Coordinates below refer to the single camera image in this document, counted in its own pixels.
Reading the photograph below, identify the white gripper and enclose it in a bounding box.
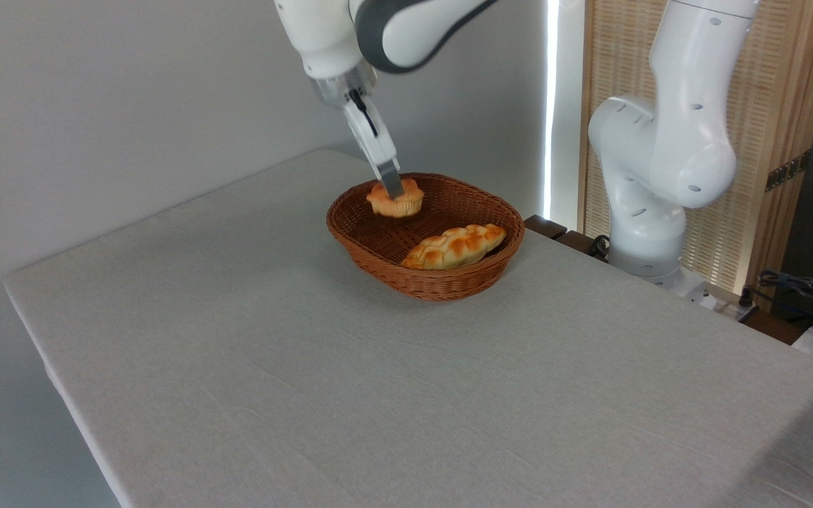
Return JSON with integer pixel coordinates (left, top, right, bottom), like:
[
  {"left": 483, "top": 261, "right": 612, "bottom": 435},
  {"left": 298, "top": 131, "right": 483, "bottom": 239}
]
[{"left": 340, "top": 90, "right": 407, "bottom": 200}]

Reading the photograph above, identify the round orange bread roll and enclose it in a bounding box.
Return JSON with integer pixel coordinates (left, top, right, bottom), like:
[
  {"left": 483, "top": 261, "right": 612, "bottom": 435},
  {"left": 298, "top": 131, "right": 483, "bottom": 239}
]
[{"left": 366, "top": 177, "right": 425, "bottom": 219}]

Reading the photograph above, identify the braided golden bread loaf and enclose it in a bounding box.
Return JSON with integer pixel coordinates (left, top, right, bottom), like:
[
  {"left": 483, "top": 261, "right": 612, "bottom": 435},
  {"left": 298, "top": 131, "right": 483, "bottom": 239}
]
[{"left": 400, "top": 224, "right": 507, "bottom": 271}]

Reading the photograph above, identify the brown wicker basket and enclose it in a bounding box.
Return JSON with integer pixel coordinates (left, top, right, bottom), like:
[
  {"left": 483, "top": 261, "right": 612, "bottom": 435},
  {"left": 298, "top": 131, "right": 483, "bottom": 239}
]
[{"left": 326, "top": 173, "right": 526, "bottom": 302}]

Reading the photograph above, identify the grey tablecloth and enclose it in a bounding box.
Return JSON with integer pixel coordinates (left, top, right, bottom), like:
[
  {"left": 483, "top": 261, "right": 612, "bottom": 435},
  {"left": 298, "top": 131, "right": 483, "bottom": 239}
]
[{"left": 3, "top": 148, "right": 813, "bottom": 508}]

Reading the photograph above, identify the dark metal screen hinge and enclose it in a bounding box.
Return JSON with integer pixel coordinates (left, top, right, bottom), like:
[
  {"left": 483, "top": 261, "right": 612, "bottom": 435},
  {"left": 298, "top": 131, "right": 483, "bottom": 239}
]
[{"left": 765, "top": 150, "right": 812, "bottom": 193}]

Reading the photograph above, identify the wooden slatted folding screen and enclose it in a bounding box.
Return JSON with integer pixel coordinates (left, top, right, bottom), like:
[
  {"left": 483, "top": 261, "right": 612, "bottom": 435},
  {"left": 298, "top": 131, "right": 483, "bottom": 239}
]
[{"left": 579, "top": 0, "right": 813, "bottom": 311}]

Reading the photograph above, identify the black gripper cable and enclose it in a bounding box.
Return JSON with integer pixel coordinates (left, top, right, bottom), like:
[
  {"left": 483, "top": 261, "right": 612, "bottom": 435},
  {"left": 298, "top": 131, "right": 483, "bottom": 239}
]
[{"left": 347, "top": 89, "right": 380, "bottom": 138}]

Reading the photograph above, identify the black clamp with cables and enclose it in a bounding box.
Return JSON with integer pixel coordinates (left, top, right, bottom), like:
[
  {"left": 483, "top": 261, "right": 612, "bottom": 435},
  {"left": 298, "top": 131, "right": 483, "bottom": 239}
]
[{"left": 758, "top": 270, "right": 813, "bottom": 332}]

